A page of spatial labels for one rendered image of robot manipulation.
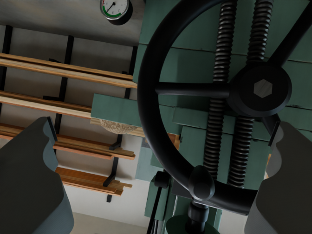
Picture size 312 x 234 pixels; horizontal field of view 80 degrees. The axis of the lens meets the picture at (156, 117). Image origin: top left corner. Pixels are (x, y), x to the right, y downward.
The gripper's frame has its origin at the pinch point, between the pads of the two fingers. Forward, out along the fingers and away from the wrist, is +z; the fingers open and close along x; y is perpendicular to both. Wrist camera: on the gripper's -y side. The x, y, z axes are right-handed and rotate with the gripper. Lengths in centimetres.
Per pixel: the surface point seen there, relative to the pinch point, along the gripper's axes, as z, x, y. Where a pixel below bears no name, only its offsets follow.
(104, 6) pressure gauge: 33.1, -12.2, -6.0
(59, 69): 223, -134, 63
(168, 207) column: 37, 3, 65
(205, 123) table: 15.9, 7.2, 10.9
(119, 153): 176, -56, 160
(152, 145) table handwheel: 7.8, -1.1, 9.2
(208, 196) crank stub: 0.4, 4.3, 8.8
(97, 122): 41, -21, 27
